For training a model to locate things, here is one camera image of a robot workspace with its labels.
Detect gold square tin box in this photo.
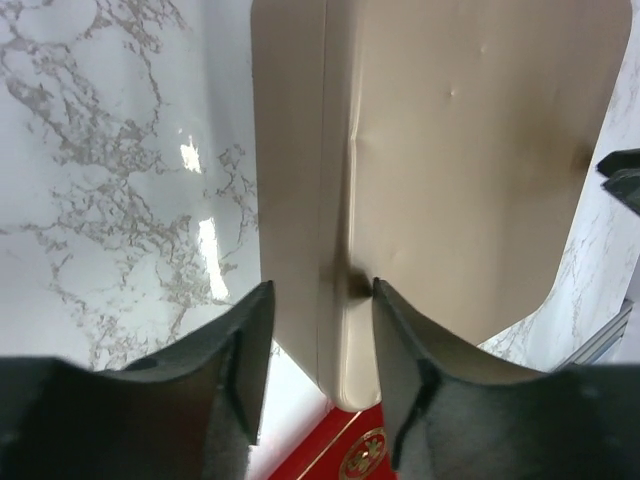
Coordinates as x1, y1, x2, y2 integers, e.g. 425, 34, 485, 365
250, 1, 334, 397

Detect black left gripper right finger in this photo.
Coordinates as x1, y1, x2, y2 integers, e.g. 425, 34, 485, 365
372, 279, 639, 479

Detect red rectangular tray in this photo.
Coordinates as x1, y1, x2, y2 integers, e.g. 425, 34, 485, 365
270, 405, 397, 480

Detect gold tin lid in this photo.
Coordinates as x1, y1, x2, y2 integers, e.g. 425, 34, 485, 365
317, 1, 634, 410

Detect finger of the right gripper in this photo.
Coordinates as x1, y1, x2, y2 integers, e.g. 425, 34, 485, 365
597, 148, 640, 215

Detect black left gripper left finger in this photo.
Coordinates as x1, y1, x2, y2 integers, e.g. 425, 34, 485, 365
1, 281, 275, 479

